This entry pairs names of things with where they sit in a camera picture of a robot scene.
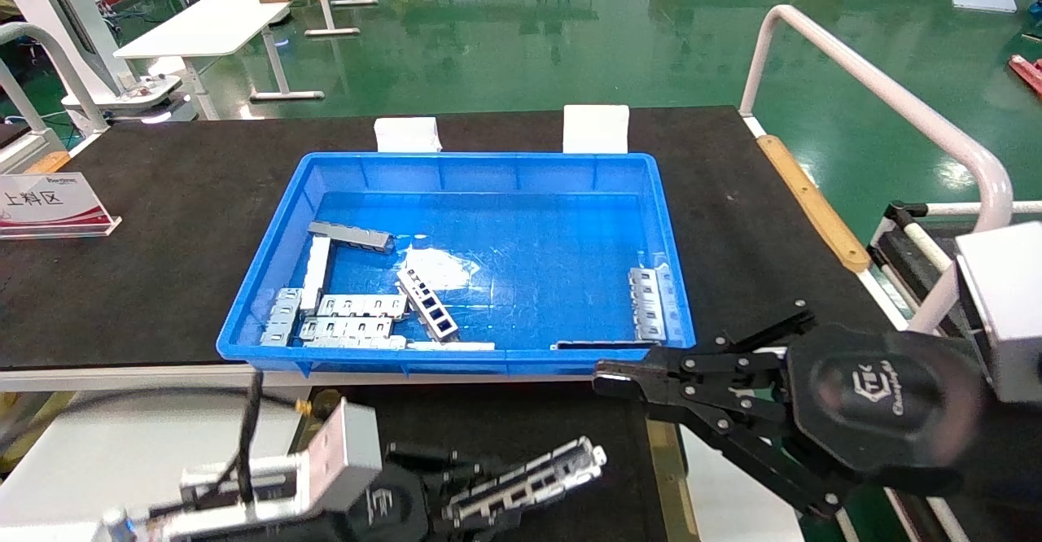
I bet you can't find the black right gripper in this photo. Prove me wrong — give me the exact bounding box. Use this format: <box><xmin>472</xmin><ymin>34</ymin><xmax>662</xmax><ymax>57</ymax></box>
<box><xmin>592</xmin><ymin>300</ymin><xmax>988</xmax><ymax>521</ymax></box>

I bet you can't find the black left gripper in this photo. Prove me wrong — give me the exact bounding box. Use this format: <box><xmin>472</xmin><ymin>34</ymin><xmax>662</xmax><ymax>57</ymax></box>
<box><xmin>345</xmin><ymin>442</ymin><xmax>531</xmax><ymax>542</ymax></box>

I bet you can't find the grey metal channel part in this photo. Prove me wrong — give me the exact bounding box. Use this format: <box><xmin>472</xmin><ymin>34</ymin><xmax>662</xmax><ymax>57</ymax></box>
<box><xmin>443</xmin><ymin>435</ymin><xmax>608</xmax><ymax>529</ymax></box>

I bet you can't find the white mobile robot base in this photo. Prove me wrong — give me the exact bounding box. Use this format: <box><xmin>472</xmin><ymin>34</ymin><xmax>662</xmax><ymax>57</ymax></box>
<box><xmin>60</xmin><ymin>72</ymin><xmax>182</xmax><ymax>126</ymax></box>

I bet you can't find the black container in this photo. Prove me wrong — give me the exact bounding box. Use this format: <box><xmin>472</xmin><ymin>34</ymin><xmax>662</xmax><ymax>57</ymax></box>
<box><xmin>324</xmin><ymin>379</ymin><xmax>670</xmax><ymax>542</ymax></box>

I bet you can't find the metal part with square holes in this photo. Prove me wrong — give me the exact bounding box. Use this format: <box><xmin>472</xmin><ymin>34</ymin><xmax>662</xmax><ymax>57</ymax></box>
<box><xmin>396</xmin><ymin>267</ymin><xmax>460</xmax><ymax>343</ymax></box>

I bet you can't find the flat slotted metal part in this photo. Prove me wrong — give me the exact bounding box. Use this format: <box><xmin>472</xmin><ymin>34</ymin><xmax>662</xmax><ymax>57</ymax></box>
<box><xmin>317</xmin><ymin>293</ymin><xmax>409</xmax><ymax>320</ymax></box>
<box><xmin>298</xmin><ymin>316</ymin><xmax>394</xmax><ymax>340</ymax></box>
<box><xmin>260</xmin><ymin>286</ymin><xmax>304</xmax><ymax>347</ymax></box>

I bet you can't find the grey ribbed metal part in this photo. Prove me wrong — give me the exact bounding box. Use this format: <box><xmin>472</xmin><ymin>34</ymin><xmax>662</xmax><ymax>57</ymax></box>
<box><xmin>307</xmin><ymin>221</ymin><xmax>396</xmax><ymax>256</ymax></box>

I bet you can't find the thin white metal strip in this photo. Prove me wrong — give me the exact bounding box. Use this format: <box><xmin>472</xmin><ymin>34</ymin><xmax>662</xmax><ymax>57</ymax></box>
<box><xmin>406</xmin><ymin>340</ymin><xmax>496</xmax><ymax>353</ymax></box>

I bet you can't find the white metal bar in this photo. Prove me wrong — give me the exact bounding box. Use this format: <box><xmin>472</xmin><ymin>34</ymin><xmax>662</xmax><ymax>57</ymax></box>
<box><xmin>300</xmin><ymin>237</ymin><xmax>333</xmax><ymax>313</ymax></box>
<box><xmin>304</xmin><ymin>335</ymin><xmax>409</xmax><ymax>352</ymax></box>

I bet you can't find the long wooden edge strip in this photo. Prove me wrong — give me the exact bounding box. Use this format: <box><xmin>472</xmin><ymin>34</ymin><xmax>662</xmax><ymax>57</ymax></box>
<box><xmin>756</xmin><ymin>134</ymin><xmax>872</xmax><ymax>273</ymax></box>

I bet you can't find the blue plastic bin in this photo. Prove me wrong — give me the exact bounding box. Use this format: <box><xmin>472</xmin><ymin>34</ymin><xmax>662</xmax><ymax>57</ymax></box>
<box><xmin>216</xmin><ymin>151</ymin><xmax>698</xmax><ymax>377</ymax></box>

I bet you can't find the white paper label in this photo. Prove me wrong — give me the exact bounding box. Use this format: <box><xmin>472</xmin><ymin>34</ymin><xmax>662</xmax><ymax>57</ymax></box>
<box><xmin>374</xmin><ymin>116</ymin><xmax>443</xmax><ymax>154</ymax></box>
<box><xmin>563</xmin><ymin>104</ymin><xmax>631</xmax><ymax>155</ymax></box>

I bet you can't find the white tubular railing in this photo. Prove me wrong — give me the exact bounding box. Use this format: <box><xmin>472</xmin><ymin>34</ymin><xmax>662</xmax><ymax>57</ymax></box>
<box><xmin>738</xmin><ymin>4</ymin><xmax>1015</xmax><ymax>336</ymax></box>

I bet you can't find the red object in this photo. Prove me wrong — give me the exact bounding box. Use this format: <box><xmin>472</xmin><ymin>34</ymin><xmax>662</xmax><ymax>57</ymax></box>
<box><xmin>1007</xmin><ymin>54</ymin><xmax>1042</xmax><ymax>103</ymax></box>

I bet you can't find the acrylic sign with red print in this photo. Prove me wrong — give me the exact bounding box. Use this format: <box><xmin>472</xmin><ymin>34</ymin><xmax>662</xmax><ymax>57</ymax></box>
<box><xmin>0</xmin><ymin>172</ymin><xmax>123</xmax><ymax>241</ymax></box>

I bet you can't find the short wooden edge strip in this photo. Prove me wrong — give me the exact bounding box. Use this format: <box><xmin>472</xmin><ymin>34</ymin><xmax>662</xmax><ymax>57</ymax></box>
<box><xmin>24</xmin><ymin>151</ymin><xmax>73</xmax><ymax>176</ymax></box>

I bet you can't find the white desk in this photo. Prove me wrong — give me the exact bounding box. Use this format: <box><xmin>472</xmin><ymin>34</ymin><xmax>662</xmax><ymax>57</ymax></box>
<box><xmin>113</xmin><ymin>0</ymin><xmax>326</xmax><ymax>121</ymax></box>

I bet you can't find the grey tubular railing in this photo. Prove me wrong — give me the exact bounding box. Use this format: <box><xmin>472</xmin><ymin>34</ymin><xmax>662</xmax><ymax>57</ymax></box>
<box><xmin>0</xmin><ymin>21</ymin><xmax>112</xmax><ymax>138</ymax></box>

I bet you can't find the white machine column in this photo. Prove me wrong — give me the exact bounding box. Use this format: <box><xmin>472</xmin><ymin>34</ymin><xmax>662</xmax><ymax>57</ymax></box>
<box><xmin>0</xmin><ymin>0</ymin><xmax>125</xmax><ymax>97</ymax></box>

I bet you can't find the slotted metal bracket part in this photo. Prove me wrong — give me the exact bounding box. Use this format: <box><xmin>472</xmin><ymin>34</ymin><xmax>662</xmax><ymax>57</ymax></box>
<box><xmin>628</xmin><ymin>264</ymin><xmax>680</xmax><ymax>343</ymax></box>

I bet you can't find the black cable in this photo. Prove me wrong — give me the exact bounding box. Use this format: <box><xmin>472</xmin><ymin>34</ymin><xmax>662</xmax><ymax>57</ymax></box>
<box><xmin>0</xmin><ymin>369</ymin><xmax>315</xmax><ymax>504</ymax></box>

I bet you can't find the black cart frame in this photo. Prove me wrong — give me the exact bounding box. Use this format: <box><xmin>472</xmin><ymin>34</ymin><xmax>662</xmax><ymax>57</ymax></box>
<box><xmin>866</xmin><ymin>199</ymin><xmax>1042</xmax><ymax>325</ymax></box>

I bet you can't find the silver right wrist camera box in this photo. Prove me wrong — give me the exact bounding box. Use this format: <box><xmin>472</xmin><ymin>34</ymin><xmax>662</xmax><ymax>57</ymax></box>
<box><xmin>953</xmin><ymin>222</ymin><xmax>1042</xmax><ymax>405</ymax></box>

